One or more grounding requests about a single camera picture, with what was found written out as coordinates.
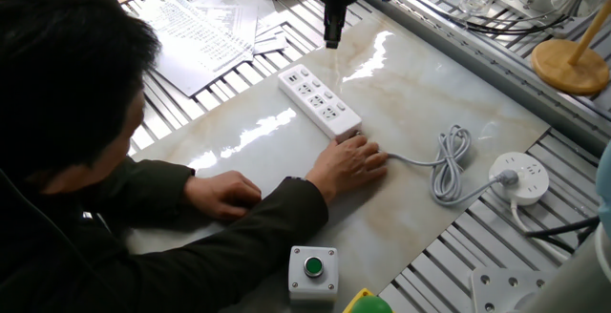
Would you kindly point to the round wooden stand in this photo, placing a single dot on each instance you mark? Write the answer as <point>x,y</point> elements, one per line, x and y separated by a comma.
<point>568,67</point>

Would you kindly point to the left forearm dark sleeve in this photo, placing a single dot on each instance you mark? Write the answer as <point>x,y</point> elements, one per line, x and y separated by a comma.
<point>153,189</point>

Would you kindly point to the blank folded paper sheets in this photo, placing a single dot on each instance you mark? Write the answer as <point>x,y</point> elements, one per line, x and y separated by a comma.
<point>269,43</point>

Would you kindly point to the yellow box green mushroom button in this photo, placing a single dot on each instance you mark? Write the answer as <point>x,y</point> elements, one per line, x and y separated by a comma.
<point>370,306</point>

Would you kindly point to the person's head black hair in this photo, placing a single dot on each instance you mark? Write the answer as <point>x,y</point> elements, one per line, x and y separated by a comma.
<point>62,65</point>

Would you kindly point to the right forearm dark sleeve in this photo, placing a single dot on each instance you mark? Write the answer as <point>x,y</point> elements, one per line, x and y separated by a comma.
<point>262,227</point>

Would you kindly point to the large printed paper sheet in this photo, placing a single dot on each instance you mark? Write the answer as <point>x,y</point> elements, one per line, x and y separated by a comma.
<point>191,41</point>

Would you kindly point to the person's left hand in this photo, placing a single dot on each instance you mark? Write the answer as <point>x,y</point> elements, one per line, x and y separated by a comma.
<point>222,194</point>

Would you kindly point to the person's right hand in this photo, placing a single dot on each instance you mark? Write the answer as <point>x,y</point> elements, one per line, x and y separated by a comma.
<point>346,165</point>

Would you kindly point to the grey box small green button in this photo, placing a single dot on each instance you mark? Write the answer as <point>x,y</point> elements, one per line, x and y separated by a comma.
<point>312,279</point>

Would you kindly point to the white four-button power strip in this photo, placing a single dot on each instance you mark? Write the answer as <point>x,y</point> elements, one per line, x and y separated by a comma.
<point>315,100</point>

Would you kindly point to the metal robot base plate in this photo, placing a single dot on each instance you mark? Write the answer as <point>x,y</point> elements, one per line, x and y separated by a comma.
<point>496,286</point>

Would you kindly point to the person's torso dark jacket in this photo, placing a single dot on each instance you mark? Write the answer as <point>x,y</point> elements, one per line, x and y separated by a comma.
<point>48,256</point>

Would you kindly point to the aluminium frame rail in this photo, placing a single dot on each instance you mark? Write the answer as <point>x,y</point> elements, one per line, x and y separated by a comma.
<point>477,65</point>

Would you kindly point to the round white socket hub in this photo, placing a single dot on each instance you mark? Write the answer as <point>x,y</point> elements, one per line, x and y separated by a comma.
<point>527,174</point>

